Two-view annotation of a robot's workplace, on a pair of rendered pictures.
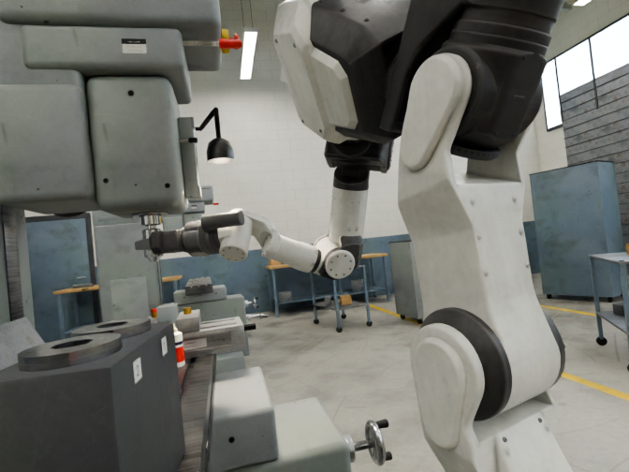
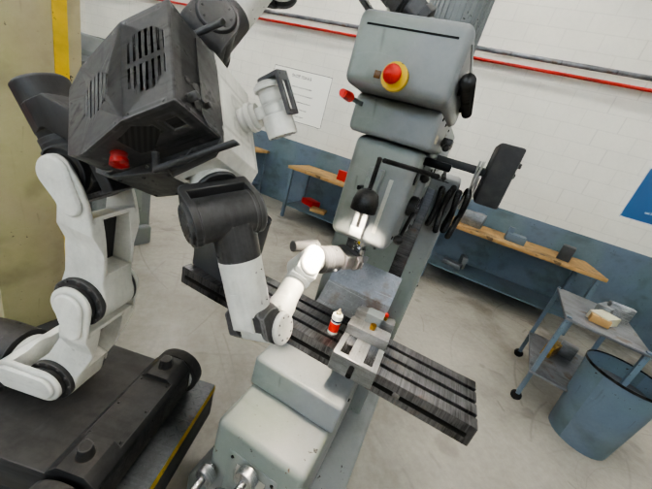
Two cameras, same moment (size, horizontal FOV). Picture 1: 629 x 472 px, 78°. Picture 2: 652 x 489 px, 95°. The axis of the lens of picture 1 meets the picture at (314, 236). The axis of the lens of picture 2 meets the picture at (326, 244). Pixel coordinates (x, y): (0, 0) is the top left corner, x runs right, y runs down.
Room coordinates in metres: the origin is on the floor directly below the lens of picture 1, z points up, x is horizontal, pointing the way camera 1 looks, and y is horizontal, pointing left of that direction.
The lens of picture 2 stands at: (1.42, -0.49, 1.62)
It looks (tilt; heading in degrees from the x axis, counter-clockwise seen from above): 21 degrees down; 122
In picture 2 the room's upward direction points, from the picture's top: 16 degrees clockwise
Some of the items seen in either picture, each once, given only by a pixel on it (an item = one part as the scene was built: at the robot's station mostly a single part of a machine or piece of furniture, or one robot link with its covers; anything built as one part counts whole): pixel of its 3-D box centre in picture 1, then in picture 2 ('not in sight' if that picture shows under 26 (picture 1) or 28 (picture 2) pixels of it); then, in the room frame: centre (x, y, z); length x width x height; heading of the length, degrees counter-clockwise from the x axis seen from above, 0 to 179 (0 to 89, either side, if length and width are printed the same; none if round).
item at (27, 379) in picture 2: not in sight; (56, 361); (0.41, -0.30, 0.68); 0.21 x 0.20 x 0.13; 30
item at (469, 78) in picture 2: not in sight; (466, 100); (1.12, 0.48, 1.79); 0.45 x 0.04 x 0.04; 103
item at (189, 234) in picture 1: (185, 241); (338, 258); (0.97, 0.32, 1.23); 0.13 x 0.12 x 0.10; 168
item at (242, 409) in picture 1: (169, 424); (323, 354); (0.99, 0.41, 0.77); 0.50 x 0.35 x 0.12; 103
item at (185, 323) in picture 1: (189, 320); (368, 333); (1.14, 0.39, 1.00); 0.15 x 0.06 x 0.04; 15
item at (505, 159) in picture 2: not in sight; (498, 177); (1.25, 0.78, 1.62); 0.20 x 0.09 x 0.21; 103
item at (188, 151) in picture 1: (189, 158); (366, 203); (1.01, 0.30, 1.45); 0.04 x 0.04 x 0.21; 13
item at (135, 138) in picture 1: (142, 151); (378, 192); (0.99, 0.42, 1.47); 0.21 x 0.19 x 0.32; 13
